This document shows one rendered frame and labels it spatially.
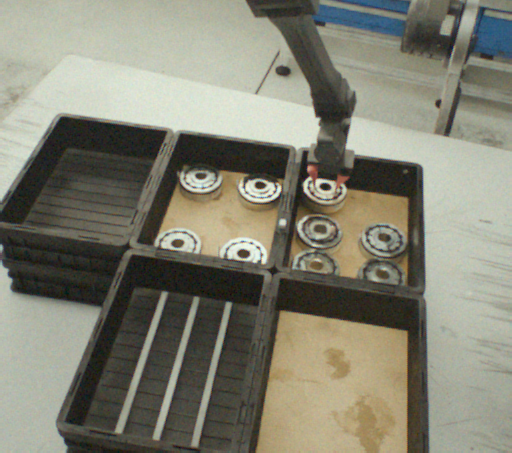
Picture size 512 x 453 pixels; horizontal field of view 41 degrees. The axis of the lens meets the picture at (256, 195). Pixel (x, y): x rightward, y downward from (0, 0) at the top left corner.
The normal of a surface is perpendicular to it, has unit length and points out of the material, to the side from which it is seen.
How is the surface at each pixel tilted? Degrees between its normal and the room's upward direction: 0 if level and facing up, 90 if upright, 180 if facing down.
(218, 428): 0
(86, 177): 0
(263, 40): 0
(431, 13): 90
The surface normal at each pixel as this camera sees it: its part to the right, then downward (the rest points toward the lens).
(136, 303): 0.05, -0.73
